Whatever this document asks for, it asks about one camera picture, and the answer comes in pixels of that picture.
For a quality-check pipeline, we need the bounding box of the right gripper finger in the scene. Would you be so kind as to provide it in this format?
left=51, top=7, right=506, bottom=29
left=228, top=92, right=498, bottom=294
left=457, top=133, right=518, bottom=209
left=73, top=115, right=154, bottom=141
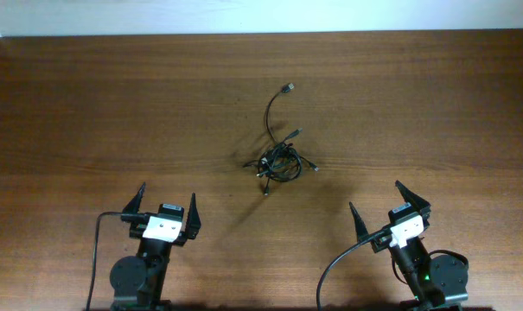
left=349, top=202, right=369, bottom=242
left=395, top=181, right=431, bottom=216

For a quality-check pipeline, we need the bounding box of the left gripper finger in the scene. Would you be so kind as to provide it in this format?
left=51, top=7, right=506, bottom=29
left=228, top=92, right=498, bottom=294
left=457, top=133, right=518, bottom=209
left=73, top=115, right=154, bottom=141
left=122, top=182, right=146, bottom=214
left=185, top=193, right=201, bottom=239

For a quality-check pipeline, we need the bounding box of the black cable bundle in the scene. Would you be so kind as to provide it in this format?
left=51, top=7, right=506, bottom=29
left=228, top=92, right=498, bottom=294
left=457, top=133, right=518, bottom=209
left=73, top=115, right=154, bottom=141
left=242, top=127, right=320, bottom=197

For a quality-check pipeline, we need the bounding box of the black USB cable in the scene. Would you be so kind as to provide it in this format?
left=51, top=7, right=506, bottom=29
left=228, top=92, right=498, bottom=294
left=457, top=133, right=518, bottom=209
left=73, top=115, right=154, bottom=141
left=264, top=82, right=296, bottom=146

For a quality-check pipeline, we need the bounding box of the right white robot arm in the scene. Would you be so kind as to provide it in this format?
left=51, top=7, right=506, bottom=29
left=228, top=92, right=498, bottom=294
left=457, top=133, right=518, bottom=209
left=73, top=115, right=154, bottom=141
left=350, top=181, right=469, bottom=310

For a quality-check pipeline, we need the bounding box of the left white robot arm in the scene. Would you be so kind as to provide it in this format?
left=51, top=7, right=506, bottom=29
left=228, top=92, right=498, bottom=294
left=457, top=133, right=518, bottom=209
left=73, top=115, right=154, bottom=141
left=110, top=186, right=201, bottom=311

